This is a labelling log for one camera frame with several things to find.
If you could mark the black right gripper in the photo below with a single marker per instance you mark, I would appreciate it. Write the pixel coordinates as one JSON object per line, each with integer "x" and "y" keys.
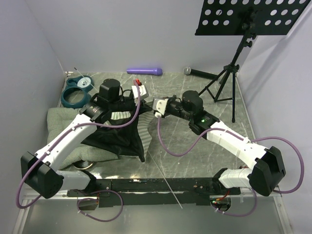
{"x": 173, "y": 99}

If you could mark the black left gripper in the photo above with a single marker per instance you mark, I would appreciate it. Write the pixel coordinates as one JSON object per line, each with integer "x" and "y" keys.
{"x": 134, "y": 106}

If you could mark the green striped pet tent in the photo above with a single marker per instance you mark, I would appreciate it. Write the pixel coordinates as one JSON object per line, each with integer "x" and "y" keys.
{"x": 132, "y": 140}

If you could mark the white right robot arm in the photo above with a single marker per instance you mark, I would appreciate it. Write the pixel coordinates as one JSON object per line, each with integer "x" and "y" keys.
{"x": 264, "y": 166}

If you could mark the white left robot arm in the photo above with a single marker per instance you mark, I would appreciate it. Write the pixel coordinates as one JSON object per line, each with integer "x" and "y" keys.
{"x": 42, "y": 174}

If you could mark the teal double pet bowl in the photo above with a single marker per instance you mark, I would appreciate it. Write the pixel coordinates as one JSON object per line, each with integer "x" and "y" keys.
{"x": 75, "y": 94}

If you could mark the green checkered pet cushion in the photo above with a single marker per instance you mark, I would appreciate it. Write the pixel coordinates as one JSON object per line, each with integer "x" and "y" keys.
{"x": 58, "y": 122}

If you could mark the purple toy microphone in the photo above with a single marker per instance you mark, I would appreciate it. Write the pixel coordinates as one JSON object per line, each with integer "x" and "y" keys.
{"x": 145, "y": 71}

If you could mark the black handheld microphone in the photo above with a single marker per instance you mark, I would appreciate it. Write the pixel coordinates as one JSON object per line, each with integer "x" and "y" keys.
{"x": 193, "y": 72}

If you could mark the round metal lid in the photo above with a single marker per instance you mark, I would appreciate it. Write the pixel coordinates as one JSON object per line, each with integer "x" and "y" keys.
{"x": 83, "y": 165}

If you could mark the black music stand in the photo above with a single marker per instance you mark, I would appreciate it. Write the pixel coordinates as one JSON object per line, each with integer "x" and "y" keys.
{"x": 248, "y": 19}

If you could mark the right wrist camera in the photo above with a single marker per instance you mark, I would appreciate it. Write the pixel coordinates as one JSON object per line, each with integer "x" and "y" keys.
{"x": 159, "y": 106}

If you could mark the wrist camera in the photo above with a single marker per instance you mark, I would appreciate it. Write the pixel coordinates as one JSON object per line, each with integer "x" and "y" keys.
{"x": 159, "y": 106}
{"x": 140, "y": 89}

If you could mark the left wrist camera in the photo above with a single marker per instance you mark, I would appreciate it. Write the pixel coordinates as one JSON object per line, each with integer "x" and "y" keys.
{"x": 140, "y": 89}

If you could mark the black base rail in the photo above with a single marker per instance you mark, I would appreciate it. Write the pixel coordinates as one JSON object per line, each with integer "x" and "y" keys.
{"x": 154, "y": 191}

